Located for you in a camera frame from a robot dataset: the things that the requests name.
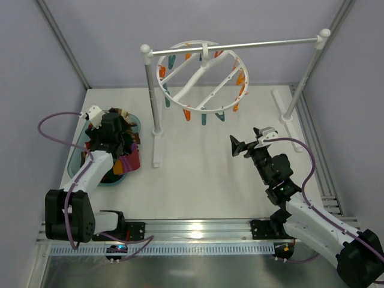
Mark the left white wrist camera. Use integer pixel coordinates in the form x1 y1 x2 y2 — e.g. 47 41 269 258
79 104 106 129

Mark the tan ribbed sock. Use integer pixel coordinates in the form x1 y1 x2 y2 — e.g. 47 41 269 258
109 108 137 127

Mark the aluminium mounting rail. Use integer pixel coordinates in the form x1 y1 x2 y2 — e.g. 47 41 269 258
35 218 365 244

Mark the orange plastic clip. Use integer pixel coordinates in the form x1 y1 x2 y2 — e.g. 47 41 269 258
182 105 191 122

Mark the translucent blue plastic basin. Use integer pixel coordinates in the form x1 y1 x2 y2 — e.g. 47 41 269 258
67 113 141 187

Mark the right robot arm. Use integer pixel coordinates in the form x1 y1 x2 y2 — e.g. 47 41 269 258
230 127 383 287

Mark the white metal clothes rack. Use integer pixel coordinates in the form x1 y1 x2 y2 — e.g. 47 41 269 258
140 29 331 168

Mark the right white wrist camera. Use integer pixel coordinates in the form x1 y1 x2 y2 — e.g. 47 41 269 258
256 127 278 146

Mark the pile of colourful socks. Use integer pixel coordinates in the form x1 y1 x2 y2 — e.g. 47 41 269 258
85 110 140 181

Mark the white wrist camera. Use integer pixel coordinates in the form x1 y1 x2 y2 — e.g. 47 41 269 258
79 104 106 129
256 127 278 146

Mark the white round clip hanger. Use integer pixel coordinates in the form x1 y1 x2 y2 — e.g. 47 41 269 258
149 40 249 114

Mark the teal plastic clip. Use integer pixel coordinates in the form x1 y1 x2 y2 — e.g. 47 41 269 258
201 113 207 126

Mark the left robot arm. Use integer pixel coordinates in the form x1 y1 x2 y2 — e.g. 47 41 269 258
45 111 130 250

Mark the slotted cable duct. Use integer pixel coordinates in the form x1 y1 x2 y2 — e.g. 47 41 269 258
49 242 275 256

